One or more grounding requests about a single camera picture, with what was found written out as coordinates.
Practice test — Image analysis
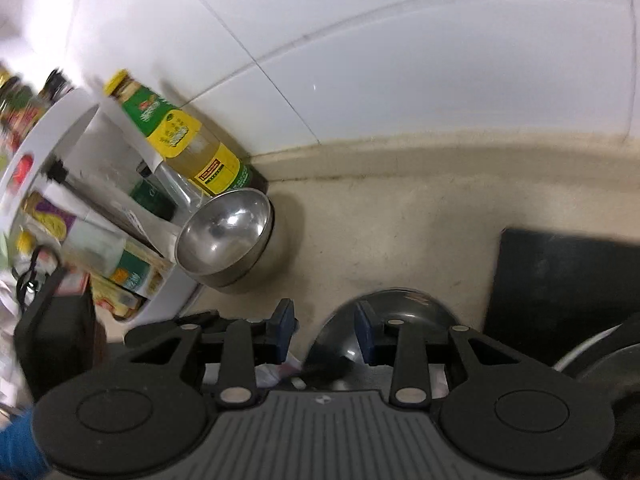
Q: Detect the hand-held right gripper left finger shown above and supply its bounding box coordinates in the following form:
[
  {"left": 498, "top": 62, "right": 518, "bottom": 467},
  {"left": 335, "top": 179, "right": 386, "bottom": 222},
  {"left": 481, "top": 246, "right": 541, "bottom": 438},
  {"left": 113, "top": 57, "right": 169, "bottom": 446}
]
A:
[{"left": 125, "top": 298, "right": 300, "bottom": 407}]

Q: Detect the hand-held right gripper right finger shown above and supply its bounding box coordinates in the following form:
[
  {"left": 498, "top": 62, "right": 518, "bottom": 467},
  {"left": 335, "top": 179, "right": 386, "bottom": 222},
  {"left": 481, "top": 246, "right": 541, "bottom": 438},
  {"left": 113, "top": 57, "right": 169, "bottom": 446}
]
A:
[{"left": 353, "top": 301, "right": 526, "bottom": 407}]

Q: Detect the small stainless steel bowl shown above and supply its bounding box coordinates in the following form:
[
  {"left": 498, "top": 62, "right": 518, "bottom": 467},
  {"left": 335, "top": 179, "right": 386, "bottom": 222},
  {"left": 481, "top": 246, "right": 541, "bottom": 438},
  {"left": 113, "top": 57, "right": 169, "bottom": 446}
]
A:
[{"left": 304, "top": 288, "right": 461, "bottom": 397}]

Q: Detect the large stainless steel bowl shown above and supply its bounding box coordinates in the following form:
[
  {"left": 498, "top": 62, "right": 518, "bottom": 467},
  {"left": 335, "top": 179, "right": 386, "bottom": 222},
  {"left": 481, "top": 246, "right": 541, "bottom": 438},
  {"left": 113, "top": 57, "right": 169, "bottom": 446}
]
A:
[{"left": 175, "top": 187, "right": 276, "bottom": 289}]

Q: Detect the person's left forearm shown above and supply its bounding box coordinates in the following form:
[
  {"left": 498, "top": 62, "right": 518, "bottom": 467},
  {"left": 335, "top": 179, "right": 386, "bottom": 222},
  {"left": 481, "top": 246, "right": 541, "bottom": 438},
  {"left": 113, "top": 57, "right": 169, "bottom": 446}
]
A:
[{"left": 0, "top": 410, "right": 52, "bottom": 480}]

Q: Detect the sauce bottle purple label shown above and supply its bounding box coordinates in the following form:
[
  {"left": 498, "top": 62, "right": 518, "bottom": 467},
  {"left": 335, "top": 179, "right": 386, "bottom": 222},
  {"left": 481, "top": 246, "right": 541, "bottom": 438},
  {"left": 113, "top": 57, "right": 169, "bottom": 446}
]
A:
[{"left": 22, "top": 190, "right": 169, "bottom": 297}]

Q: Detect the white rotating spice rack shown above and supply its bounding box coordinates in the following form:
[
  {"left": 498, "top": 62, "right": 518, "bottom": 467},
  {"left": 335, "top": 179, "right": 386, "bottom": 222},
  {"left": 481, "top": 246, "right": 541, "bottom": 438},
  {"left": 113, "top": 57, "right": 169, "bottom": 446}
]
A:
[{"left": 0, "top": 87, "right": 202, "bottom": 324}]

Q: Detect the black induction cooktop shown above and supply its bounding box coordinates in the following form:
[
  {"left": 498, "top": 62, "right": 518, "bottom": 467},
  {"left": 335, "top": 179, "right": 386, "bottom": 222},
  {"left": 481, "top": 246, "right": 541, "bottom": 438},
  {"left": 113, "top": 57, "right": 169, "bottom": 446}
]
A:
[{"left": 482, "top": 227, "right": 640, "bottom": 368}]

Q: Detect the yellow oil bottle green label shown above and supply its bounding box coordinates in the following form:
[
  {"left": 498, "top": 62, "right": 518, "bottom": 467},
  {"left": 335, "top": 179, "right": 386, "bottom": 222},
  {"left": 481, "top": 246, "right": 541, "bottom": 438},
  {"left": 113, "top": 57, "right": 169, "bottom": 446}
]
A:
[{"left": 103, "top": 69, "right": 269, "bottom": 199}]

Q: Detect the dark pot with steel rim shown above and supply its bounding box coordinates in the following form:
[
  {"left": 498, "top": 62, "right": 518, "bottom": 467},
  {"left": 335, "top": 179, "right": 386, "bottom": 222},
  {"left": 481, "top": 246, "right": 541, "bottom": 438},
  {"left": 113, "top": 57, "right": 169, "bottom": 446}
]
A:
[{"left": 554, "top": 327, "right": 640, "bottom": 480}]

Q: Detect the black cable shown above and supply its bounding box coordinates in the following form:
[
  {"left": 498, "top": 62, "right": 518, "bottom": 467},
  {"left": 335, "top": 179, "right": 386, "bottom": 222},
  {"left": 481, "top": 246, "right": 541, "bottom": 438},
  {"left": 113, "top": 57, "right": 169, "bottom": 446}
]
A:
[{"left": 12, "top": 246, "right": 63, "bottom": 312}]

